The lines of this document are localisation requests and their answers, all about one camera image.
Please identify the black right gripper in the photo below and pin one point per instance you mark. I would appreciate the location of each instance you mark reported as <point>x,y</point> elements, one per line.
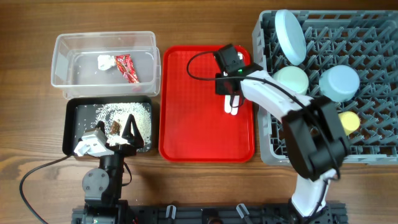
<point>219,88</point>

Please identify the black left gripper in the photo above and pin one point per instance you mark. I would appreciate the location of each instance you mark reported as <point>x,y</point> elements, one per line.
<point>128,150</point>

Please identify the rice and food scraps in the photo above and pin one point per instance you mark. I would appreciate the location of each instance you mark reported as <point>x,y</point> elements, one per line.
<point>115,115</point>

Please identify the red snack wrapper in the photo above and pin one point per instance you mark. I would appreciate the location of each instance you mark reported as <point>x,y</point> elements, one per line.
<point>125,65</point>

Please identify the mint green bowl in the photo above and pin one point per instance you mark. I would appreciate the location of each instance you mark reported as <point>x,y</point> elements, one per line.
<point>293,78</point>

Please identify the white tissue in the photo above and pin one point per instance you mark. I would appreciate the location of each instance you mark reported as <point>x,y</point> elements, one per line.
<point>106,62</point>

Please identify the light blue plate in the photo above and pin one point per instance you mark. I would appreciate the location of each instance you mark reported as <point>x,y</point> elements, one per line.
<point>290,36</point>

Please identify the light blue bowl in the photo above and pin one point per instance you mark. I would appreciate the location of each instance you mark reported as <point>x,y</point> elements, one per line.
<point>339,83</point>

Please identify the yellow plastic cup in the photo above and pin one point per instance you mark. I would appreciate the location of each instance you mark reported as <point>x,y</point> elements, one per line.
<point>350,121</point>

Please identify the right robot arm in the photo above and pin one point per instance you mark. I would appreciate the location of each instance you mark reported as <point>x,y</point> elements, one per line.
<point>314,136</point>

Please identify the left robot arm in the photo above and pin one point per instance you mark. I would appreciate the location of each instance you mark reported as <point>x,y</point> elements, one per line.
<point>103,185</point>

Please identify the black waste tray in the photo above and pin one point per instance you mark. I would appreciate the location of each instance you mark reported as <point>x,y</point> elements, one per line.
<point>81,115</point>

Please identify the white plastic fork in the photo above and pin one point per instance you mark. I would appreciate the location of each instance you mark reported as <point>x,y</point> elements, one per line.
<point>235,105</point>

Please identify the white plastic spoon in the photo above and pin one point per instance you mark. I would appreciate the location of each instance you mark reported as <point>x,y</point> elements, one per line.
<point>227,104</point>

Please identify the red serving tray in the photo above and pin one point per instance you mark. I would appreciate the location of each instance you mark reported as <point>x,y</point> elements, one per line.
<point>194,126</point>

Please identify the clear plastic bin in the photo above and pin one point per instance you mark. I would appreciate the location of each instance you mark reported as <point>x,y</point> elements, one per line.
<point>75,67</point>

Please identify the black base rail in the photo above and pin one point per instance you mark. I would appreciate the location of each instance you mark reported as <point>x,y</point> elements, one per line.
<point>268,213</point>

